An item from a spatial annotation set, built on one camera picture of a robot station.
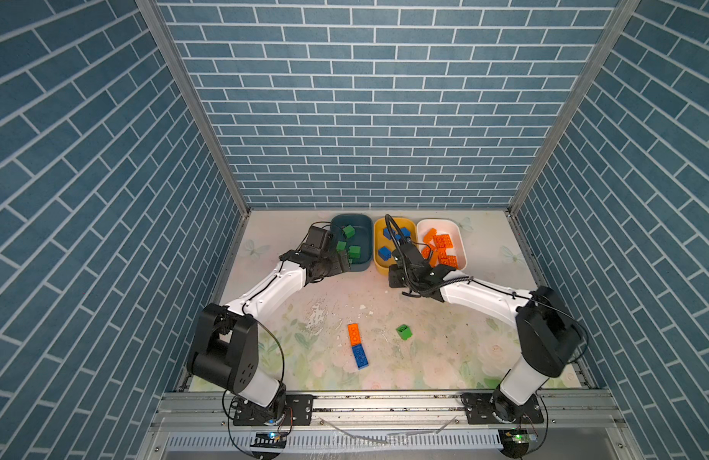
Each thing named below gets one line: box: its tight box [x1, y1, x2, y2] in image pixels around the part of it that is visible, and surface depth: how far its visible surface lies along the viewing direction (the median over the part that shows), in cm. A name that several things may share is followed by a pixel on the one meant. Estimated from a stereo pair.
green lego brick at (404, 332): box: [395, 323, 413, 342], surface depth 88 cm
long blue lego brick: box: [351, 343, 369, 370], surface depth 84 cm
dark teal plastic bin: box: [330, 213, 373, 273], surface depth 114 cm
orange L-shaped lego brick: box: [347, 322, 362, 346], surface depth 88 cm
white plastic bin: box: [415, 218, 468, 271], surface depth 114 cm
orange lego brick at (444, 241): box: [435, 233, 454, 249], surface depth 111 cm
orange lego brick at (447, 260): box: [437, 249, 459, 270], surface depth 107 cm
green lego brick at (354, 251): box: [348, 245, 362, 258], surface depth 107 cm
